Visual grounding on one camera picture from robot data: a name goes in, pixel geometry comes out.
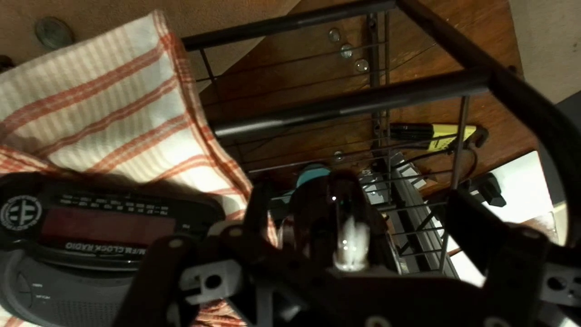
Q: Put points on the yellow black tool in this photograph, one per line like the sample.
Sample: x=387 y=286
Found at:
x=445 y=137

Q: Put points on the silver metal rail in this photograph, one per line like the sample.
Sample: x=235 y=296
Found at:
x=418 y=218

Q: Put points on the teal round object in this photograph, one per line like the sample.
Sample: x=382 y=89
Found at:
x=311 y=175

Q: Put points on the gray round disc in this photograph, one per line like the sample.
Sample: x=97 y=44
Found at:
x=53 y=31

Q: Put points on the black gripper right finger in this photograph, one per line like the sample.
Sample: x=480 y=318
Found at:
x=502 y=242

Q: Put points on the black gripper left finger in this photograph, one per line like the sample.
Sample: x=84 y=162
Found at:
x=164 y=273

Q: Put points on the black cup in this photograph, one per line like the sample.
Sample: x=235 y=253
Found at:
x=315 y=211

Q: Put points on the black clock radio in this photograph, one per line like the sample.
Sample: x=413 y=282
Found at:
x=91 y=224

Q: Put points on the black metal shelf rack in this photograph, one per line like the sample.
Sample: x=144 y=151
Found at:
x=364 y=100

